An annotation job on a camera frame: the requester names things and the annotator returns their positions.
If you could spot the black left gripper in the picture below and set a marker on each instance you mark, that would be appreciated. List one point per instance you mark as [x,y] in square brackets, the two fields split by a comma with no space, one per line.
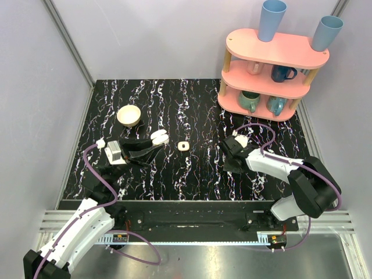
[125,152]

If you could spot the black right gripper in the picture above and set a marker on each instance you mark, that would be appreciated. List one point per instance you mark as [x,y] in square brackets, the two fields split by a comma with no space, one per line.
[227,167]

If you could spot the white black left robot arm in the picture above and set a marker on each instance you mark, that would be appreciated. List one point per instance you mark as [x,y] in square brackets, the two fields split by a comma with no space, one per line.
[99,212]

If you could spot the teal ceramic mug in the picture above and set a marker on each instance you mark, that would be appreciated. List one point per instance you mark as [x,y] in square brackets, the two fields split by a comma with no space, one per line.
[249,100]

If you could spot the light blue ceramic mug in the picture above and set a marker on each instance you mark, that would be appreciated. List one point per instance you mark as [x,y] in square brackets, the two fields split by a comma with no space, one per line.
[276,105]

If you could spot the pink three-tier wooden shelf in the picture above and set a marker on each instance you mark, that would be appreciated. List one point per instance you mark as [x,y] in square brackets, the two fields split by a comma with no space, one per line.
[284,49]

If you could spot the pink ceramic mug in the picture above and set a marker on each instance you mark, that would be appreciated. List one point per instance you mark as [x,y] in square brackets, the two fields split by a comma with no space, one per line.
[254,68]

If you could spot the dark blue ceramic mug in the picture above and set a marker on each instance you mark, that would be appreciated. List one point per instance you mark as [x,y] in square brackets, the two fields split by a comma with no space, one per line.
[280,73]

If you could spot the light blue plastic cup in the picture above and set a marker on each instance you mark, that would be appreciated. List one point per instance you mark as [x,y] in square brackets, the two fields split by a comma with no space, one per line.
[326,32]
[271,16]

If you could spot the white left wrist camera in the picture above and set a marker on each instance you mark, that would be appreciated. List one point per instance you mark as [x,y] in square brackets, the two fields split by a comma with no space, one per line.
[113,153]

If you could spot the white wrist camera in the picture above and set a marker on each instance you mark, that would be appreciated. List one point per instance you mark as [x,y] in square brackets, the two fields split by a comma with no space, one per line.
[113,153]
[241,139]

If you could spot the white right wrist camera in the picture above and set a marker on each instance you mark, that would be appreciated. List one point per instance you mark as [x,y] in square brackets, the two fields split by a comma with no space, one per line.
[241,139]

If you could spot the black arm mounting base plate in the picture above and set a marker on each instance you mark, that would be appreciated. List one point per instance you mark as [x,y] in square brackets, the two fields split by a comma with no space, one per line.
[246,215]

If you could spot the aluminium frame rail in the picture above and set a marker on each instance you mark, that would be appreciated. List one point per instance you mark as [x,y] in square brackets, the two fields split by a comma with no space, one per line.
[67,39]

